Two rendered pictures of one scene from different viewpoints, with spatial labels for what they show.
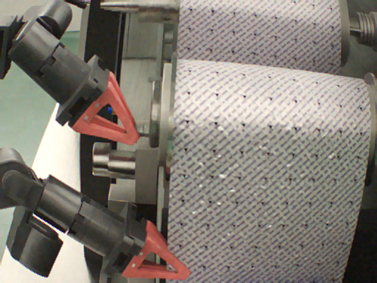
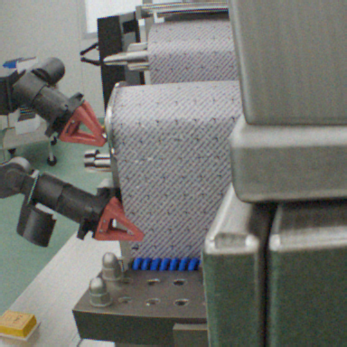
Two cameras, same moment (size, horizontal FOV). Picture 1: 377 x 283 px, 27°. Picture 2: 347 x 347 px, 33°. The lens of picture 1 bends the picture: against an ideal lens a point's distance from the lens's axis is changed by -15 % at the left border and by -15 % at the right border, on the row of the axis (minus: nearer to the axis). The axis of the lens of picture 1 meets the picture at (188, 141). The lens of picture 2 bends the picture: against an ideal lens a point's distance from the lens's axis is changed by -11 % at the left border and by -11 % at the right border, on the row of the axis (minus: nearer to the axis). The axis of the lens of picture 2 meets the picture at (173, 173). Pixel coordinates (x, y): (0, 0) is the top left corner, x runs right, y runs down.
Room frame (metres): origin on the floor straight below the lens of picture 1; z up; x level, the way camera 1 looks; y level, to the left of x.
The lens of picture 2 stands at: (-0.03, -0.35, 1.48)
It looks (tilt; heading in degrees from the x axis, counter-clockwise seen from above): 17 degrees down; 17
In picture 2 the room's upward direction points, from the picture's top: 7 degrees counter-clockwise
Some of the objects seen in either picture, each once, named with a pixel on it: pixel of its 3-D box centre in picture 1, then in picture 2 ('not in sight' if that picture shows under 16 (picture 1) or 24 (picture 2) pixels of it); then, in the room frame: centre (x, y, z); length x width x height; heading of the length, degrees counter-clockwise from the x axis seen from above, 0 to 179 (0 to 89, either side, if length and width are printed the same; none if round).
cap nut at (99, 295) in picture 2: not in sight; (98, 290); (0.73, 0.02, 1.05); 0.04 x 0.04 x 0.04
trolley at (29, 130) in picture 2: not in sight; (24, 109); (5.08, 2.59, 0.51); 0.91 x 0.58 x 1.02; 25
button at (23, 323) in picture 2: not in sight; (15, 323); (0.79, 0.25, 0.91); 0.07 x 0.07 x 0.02; 1
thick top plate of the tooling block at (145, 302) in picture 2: not in sight; (211, 307); (0.78, -0.14, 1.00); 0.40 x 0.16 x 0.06; 91
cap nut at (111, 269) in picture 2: not in sight; (110, 264); (0.83, 0.03, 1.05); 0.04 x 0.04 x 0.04
